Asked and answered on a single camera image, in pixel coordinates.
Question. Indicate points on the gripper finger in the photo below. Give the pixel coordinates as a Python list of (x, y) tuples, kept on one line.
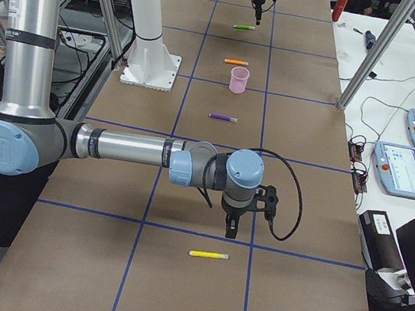
[(256, 17), (228, 226), (233, 228), (259, 17)]

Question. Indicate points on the green highlighter pen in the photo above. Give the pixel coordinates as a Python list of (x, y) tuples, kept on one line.
[(244, 27)]

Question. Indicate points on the yellow highlighter pen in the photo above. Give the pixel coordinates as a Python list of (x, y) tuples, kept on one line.
[(207, 254)]

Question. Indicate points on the orange highlighter pen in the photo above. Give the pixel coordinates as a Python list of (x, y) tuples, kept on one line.
[(236, 62)]

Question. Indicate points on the purple highlighter pen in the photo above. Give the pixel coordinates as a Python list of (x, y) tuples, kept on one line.
[(223, 117)]

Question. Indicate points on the red water bottle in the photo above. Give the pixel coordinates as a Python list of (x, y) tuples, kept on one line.
[(340, 6)]

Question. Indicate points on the dark blue folded umbrella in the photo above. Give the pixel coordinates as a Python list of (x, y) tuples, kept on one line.
[(369, 40)]

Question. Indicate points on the black cardboard box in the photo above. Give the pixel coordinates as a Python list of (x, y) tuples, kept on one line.
[(378, 244)]

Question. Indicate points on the near teach pendant tablet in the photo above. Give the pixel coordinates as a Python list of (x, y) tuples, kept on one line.
[(396, 168)]

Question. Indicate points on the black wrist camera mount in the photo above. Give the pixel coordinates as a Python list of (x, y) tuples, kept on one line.
[(265, 201)]

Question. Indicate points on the white camera stand pedestal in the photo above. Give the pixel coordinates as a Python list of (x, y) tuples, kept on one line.
[(149, 62)]

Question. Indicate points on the electronics board with wires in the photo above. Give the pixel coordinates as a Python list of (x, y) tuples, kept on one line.
[(359, 171)]

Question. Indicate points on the aluminium frame post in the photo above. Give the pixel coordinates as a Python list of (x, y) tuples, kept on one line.
[(394, 24)]

